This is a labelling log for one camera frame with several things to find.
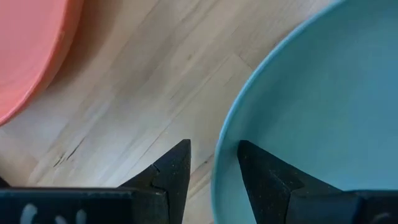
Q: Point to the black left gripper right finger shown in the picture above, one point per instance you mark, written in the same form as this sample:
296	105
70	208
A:
273	193

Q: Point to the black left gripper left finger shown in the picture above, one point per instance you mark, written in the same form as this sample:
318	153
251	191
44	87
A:
168	186

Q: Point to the light blue plate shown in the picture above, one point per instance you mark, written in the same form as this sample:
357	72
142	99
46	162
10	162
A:
317	93

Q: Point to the coral red plate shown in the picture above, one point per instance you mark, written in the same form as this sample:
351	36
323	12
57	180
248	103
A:
28	53

